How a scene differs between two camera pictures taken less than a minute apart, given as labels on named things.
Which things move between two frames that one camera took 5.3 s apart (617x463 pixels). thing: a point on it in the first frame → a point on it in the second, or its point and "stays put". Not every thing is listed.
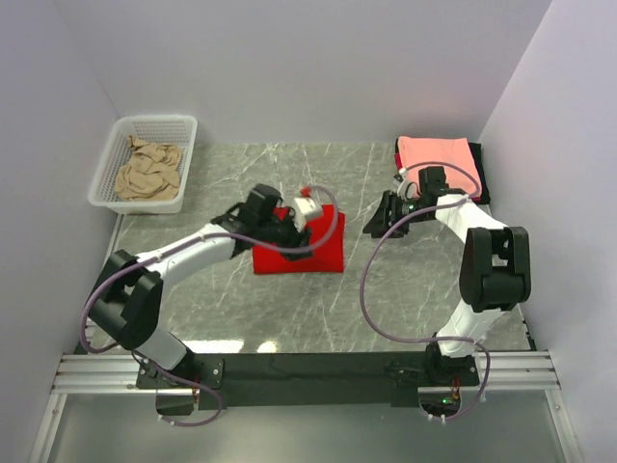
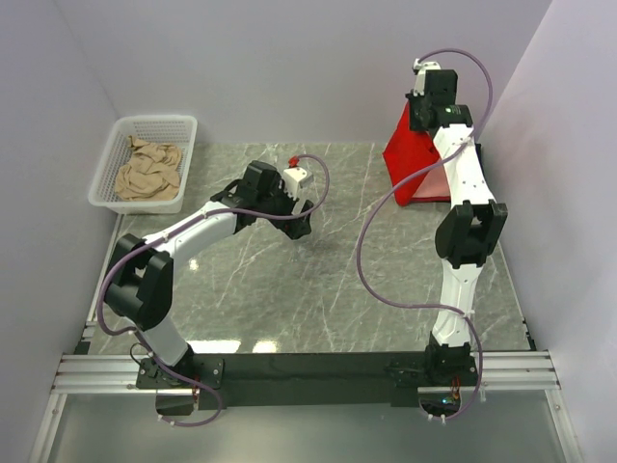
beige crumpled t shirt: x=150 y=172 stays put
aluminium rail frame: x=84 y=370 stays put
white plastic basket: x=146 y=165 stays put
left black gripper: x=297 y=239 → x=293 y=229
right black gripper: x=381 y=223 → x=413 y=100
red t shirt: x=327 y=258 → x=409 y=151
